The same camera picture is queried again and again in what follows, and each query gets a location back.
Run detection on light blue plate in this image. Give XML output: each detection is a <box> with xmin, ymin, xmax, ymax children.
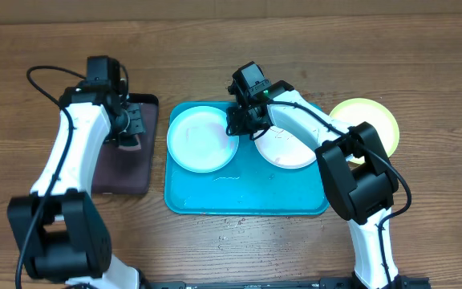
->
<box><xmin>167</xmin><ymin>106</ymin><xmax>239</xmax><ymax>173</ymax></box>

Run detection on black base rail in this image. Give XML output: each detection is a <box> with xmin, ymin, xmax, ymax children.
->
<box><xmin>150</xmin><ymin>275</ymin><xmax>431</xmax><ymax>289</ymax></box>

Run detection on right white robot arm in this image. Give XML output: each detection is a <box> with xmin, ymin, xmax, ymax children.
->
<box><xmin>226</xmin><ymin>80</ymin><xmax>406</xmax><ymax>288</ymax></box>

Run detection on white plate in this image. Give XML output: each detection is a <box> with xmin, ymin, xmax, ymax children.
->
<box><xmin>254</xmin><ymin>126</ymin><xmax>316</xmax><ymax>169</ymax></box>

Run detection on teal plastic serving tray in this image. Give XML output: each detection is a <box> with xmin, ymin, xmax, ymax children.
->
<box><xmin>164</xmin><ymin>102</ymin><xmax>329</xmax><ymax>216</ymax></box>

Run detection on yellow-green plate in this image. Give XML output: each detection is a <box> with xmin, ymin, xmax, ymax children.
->
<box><xmin>330</xmin><ymin>98</ymin><xmax>399</xmax><ymax>157</ymax></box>

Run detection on black tray with water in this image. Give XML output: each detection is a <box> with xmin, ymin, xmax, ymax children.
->
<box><xmin>91</xmin><ymin>93</ymin><xmax>159</xmax><ymax>195</ymax></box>

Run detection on green and pink sponge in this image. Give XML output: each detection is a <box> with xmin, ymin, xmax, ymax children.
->
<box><xmin>117</xmin><ymin>135</ymin><xmax>141</xmax><ymax>151</ymax></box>

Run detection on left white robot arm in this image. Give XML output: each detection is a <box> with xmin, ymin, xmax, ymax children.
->
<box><xmin>7</xmin><ymin>79</ymin><xmax>148</xmax><ymax>288</ymax></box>

